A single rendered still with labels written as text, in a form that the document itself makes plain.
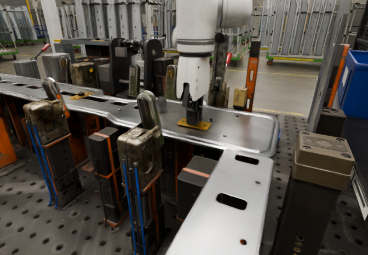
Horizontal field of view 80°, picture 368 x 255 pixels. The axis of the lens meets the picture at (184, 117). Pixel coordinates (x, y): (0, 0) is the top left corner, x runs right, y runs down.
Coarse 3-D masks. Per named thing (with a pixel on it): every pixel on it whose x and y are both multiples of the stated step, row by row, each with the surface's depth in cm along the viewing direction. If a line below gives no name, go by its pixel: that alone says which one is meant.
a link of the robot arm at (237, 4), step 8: (224, 0) 42; (232, 0) 42; (240, 0) 42; (248, 0) 42; (224, 8) 42; (232, 8) 42; (240, 8) 42; (248, 8) 42; (224, 16) 43; (232, 16) 43; (240, 16) 43; (248, 16) 43; (224, 24) 45; (232, 24) 44; (240, 24) 45
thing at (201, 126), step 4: (180, 120) 58; (184, 120) 58; (180, 124) 56; (184, 124) 56; (188, 124) 56; (200, 124) 56; (204, 124) 56; (208, 124) 56; (200, 128) 54; (204, 128) 54; (208, 128) 54
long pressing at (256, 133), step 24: (24, 96) 80; (96, 96) 79; (120, 120) 60; (168, 120) 60; (216, 120) 60; (240, 120) 60; (264, 120) 60; (216, 144) 49; (240, 144) 48; (264, 144) 48
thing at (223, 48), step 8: (216, 40) 63; (224, 40) 66; (216, 48) 66; (224, 48) 65; (216, 56) 67; (224, 56) 66; (216, 64) 68; (224, 64) 67; (216, 72) 69; (224, 72) 68
